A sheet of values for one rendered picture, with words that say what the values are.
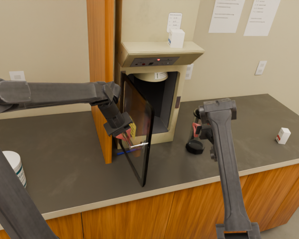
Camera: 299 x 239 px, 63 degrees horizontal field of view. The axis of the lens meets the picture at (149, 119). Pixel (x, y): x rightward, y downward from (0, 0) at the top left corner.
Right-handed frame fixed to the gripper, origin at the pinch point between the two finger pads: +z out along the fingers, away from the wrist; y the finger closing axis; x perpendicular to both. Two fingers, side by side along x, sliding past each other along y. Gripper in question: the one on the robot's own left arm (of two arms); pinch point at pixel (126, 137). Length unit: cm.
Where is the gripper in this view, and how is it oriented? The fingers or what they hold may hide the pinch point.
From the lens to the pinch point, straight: 97.7
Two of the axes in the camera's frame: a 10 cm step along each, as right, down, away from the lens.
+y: -8.6, 5.0, -0.9
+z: 3.1, 6.5, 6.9
